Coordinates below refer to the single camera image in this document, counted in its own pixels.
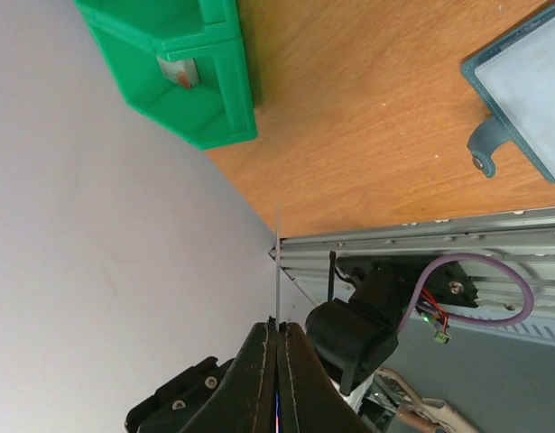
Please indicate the left small circuit board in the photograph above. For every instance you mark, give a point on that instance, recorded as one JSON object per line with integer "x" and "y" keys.
{"x": 438, "y": 319}

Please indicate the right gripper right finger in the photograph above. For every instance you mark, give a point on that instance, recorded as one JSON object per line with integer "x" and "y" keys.
{"x": 307, "y": 400}

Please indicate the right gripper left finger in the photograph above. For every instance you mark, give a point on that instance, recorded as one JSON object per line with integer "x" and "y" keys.
{"x": 245, "y": 401}

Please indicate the green plastic bin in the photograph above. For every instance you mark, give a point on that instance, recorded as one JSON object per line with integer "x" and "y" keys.
{"x": 132, "y": 35}

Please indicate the grey slotted cable duct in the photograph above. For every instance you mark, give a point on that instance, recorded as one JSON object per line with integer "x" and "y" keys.
{"x": 534, "y": 330}

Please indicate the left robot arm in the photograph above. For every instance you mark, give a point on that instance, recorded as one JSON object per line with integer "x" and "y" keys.
{"x": 353, "y": 338}

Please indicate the teal leather card holder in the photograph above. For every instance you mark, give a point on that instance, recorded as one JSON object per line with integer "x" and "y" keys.
{"x": 514, "y": 76}

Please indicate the card with red circle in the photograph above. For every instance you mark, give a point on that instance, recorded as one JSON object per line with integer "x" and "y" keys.
{"x": 183, "y": 73}

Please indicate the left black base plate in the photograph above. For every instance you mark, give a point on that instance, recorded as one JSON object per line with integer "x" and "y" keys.
{"x": 439, "y": 279}

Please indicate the pliers with beige handles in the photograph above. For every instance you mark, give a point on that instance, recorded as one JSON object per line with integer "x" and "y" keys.
{"x": 424, "y": 414}

